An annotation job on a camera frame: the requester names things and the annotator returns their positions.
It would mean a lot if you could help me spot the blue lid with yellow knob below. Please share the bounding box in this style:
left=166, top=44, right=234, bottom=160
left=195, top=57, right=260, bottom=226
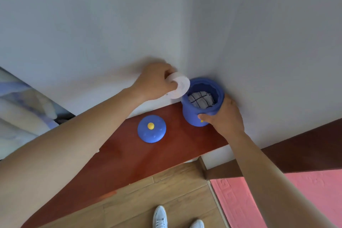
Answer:
left=137, top=115, right=167, bottom=144

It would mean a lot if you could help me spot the person's left white shoe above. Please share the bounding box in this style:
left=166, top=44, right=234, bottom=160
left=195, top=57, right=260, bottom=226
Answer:
left=152, top=205, right=168, bottom=228

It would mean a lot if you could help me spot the white checked cloth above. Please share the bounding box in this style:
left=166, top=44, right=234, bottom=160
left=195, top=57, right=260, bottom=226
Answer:
left=188, top=91, right=216, bottom=109

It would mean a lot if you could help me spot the dark brown wooden bed frame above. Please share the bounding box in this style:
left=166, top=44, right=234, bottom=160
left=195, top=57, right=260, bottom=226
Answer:
left=206, top=118, right=342, bottom=181

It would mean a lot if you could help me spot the person's right hand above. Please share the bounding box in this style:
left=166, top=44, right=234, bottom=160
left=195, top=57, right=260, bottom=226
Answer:
left=198, top=93, right=245, bottom=137

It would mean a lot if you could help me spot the blue round jar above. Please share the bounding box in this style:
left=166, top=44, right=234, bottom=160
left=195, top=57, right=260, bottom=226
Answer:
left=181, top=77, right=225, bottom=127

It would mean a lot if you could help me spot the white round container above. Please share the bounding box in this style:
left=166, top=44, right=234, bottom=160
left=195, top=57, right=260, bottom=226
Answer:
left=165, top=71, right=191, bottom=100

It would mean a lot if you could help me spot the blue and white printed bedding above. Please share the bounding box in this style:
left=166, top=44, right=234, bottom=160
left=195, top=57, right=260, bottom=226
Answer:
left=0, top=66, right=77, bottom=160

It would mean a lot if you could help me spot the pink embossed bedspread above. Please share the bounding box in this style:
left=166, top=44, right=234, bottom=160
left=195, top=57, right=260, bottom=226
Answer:
left=210, top=169, right=342, bottom=228

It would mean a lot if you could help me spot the person's left hand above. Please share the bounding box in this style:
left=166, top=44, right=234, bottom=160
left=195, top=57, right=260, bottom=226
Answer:
left=132, top=62, right=179, bottom=102

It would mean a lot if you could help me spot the person's right forearm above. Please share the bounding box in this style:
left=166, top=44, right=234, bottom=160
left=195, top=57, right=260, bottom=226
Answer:
left=220, top=128, right=336, bottom=228

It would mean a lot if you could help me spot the person's left forearm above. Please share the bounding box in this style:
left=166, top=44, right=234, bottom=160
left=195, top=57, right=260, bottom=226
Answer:
left=0, top=86, right=151, bottom=228

